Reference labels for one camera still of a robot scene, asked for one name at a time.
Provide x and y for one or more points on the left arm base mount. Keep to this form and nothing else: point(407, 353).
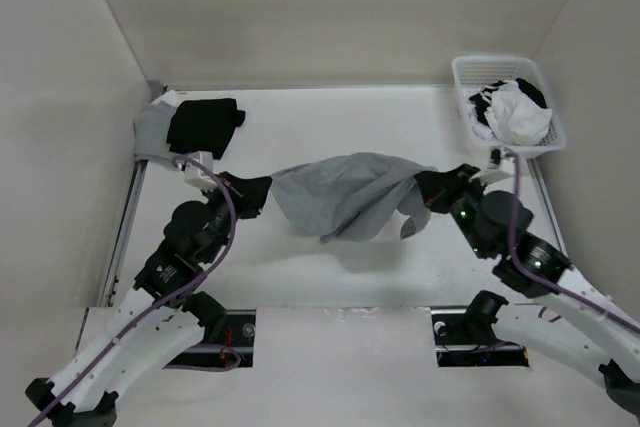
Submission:
point(223, 348)

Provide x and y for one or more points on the white plastic laundry basket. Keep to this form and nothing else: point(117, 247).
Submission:
point(470, 73)

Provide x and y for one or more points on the folded black tank top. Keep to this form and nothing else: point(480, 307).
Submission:
point(206, 125)

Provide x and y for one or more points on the white tank top in basket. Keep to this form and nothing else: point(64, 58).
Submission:
point(513, 119)

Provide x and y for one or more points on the black tank top in basket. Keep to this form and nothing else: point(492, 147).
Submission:
point(482, 100)

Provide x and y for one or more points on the folded grey tank top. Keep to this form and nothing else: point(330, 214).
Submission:
point(151, 130)

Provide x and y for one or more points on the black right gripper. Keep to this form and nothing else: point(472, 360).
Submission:
point(438, 187)

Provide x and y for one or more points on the grey tank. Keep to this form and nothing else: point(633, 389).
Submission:
point(151, 130)
point(352, 197)

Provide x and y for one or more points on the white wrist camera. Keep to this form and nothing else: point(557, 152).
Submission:
point(194, 176)
point(500, 167)

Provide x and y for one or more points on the folded white tank top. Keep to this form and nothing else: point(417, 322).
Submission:
point(171, 98)

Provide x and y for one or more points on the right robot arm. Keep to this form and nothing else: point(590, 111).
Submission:
point(591, 335)

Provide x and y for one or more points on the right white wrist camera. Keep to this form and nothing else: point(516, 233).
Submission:
point(500, 167)

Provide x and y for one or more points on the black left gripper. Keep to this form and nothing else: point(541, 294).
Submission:
point(249, 194)

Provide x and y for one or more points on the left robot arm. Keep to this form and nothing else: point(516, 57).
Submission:
point(163, 314)

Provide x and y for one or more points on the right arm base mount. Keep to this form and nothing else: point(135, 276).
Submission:
point(457, 345)

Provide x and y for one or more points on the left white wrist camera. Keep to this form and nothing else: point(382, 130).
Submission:
point(194, 176)

